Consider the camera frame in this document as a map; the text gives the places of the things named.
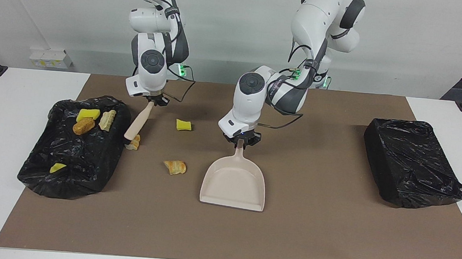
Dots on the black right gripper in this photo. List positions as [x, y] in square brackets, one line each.
[159, 98]

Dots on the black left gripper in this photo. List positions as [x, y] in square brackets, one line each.
[246, 137]

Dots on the beige hand brush black bristles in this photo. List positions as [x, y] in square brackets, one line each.
[140, 119]

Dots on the yellow sponge piece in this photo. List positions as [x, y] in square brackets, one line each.
[56, 168]
[183, 125]
[87, 115]

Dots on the beige plastic dustpan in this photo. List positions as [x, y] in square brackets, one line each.
[233, 182]

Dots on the striped croissant pastry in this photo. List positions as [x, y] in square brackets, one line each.
[107, 120]
[135, 144]
[175, 167]

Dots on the brown bread roll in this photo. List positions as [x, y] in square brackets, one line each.
[83, 126]

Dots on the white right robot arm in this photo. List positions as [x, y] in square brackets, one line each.
[151, 71]

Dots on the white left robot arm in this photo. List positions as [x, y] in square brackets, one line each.
[249, 102]

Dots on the black bag lined bin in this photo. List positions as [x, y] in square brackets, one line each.
[411, 166]
[78, 163]

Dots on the brown table mat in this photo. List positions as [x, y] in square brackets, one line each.
[248, 236]

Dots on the white wall outlet box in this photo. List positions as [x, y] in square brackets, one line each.
[51, 58]

